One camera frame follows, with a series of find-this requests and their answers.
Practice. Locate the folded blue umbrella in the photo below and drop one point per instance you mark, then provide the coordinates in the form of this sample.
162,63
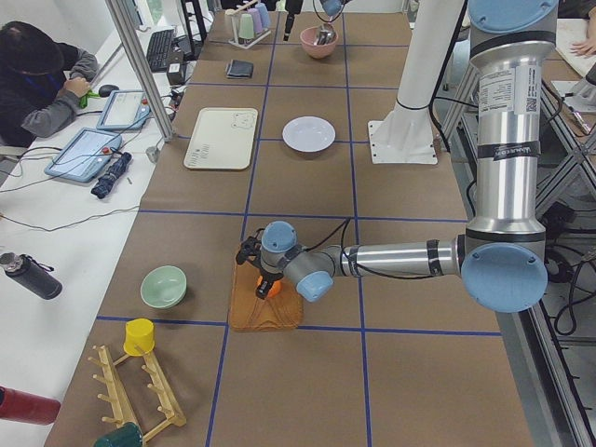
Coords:
107,181

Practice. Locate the white cup rack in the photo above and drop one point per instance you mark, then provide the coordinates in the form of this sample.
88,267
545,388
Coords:
233,15

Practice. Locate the wooden cup rack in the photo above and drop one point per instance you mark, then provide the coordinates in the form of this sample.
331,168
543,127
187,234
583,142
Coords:
136,391

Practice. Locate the blue cup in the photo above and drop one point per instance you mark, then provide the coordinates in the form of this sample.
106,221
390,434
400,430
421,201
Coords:
264,15

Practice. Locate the folded grey cloth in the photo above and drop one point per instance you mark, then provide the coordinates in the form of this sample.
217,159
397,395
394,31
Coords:
237,69

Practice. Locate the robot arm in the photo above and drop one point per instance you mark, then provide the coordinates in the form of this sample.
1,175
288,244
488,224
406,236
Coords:
500,255
331,10

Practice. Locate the cream bear tray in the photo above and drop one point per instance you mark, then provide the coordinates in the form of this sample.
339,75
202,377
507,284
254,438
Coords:
222,138

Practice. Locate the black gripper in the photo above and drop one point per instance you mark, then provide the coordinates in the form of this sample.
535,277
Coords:
266,275

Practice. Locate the far teach pendant tablet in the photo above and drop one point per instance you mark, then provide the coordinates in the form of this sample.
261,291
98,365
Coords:
124,110

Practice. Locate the purple cup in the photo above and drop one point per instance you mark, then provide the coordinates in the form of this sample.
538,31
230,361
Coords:
256,20

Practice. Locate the green bowl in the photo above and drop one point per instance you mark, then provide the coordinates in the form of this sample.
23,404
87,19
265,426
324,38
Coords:
164,287

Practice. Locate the wooden cutting board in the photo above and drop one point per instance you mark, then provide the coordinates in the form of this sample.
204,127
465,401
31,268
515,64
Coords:
248,313

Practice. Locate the metal scoop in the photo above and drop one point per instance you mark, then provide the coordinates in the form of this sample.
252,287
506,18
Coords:
325,34

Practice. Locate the aluminium frame post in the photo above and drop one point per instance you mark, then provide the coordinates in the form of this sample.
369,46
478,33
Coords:
140,66

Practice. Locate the black computer mouse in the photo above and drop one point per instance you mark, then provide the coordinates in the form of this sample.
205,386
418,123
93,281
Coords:
105,90

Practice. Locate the black box on table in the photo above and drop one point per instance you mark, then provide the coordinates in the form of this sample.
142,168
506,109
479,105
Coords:
176,73

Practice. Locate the red bottle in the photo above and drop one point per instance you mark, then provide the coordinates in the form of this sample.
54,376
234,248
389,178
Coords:
19,406

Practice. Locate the orange fruit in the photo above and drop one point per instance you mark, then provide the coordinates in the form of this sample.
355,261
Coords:
275,288

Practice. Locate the black water bottle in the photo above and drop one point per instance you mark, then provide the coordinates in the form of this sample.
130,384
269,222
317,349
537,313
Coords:
30,274

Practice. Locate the white plate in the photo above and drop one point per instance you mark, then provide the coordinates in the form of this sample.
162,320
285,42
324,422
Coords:
308,134

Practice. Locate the seated person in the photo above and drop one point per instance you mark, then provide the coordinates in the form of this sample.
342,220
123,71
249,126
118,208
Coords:
42,83

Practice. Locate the near teach pendant tablet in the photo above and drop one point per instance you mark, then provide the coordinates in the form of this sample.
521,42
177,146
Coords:
84,156

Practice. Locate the dark green cup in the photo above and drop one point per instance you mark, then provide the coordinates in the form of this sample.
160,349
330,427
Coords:
129,435

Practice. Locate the pink bowl with ice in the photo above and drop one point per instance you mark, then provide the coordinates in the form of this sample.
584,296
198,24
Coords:
307,38

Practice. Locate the black keyboard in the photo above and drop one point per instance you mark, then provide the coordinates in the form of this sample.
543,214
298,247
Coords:
158,50

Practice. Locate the yellow cup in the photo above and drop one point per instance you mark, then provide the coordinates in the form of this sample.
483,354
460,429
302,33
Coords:
139,337

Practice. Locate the teach pendant tablet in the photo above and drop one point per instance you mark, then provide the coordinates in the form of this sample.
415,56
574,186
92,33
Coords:
124,110
84,156

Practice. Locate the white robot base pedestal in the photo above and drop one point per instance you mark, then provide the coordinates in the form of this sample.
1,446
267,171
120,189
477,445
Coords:
405,136

